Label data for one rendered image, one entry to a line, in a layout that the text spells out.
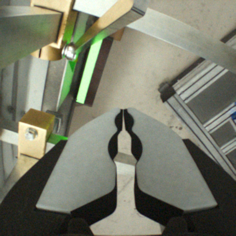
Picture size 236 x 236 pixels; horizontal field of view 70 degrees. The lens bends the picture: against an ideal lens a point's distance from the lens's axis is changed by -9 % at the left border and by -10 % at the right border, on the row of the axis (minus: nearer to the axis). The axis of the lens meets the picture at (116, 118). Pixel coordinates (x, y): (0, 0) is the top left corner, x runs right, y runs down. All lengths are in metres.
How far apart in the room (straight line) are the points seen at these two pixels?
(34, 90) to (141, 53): 0.72
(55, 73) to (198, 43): 0.31
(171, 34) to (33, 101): 0.45
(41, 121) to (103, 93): 0.90
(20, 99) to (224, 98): 0.99
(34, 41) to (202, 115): 1.04
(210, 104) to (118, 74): 0.57
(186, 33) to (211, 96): 0.86
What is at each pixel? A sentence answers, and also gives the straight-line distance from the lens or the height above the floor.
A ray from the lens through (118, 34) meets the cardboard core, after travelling 1.03.
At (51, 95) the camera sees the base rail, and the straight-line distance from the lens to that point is 0.47.
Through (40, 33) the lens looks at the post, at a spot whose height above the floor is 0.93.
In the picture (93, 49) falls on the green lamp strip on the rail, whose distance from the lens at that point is 0.41.
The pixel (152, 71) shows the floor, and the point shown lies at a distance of 1.17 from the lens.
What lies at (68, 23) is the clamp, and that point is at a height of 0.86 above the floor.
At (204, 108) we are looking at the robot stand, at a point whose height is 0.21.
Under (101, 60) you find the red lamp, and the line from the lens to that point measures 0.41.
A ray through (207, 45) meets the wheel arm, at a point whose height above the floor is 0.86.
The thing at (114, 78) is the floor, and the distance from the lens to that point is 1.16.
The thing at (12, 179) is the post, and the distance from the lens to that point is 0.34.
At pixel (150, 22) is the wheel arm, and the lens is 0.24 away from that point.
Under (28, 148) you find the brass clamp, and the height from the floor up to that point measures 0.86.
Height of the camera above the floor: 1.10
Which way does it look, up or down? 59 degrees down
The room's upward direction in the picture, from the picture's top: 178 degrees counter-clockwise
